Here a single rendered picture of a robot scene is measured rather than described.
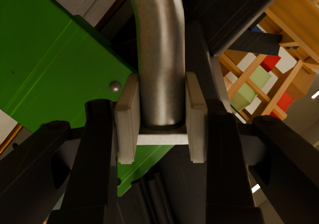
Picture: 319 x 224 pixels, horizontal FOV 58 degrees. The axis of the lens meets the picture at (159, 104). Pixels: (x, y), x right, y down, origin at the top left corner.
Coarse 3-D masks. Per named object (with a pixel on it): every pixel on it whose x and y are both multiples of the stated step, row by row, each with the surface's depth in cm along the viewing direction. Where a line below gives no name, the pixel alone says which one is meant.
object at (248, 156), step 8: (208, 104) 16; (216, 104) 16; (208, 112) 14; (240, 128) 13; (248, 128) 13; (240, 136) 12; (248, 136) 12; (256, 136) 12; (248, 144) 12; (256, 144) 12; (248, 152) 12; (256, 152) 12; (264, 152) 12; (248, 160) 12; (256, 160) 12; (264, 160) 12
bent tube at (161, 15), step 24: (144, 0) 16; (168, 0) 16; (144, 24) 17; (168, 24) 16; (144, 48) 17; (168, 48) 17; (144, 72) 18; (168, 72) 17; (144, 96) 18; (168, 96) 18; (144, 120) 19; (168, 120) 18; (144, 144) 18; (168, 144) 18
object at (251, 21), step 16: (192, 0) 30; (208, 0) 29; (224, 0) 29; (240, 0) 29; (256, 0) 28; (272, 0) 34; (192, 16) 30; (208, 16) 30; (224, 16) 29; (240, 16) 29; (256, 16) 31; (208, 32) 30; (224, 32) 30; (240, 32) 31; (224, 48) 30
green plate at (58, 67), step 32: (0, 0) 24; (32, 0) 24; (0, 32) 25; (32, 32) 25; (64, 32) 25; (96, 32) 32; (0, 64) 26; (32, 64) 26; (64, 64) 26; (96, 64) 26; (128, 64) 26; (0, 96) 27; (32, 96) 27; (64, 96) 27; (96, 96) 27; (32, 128) 28
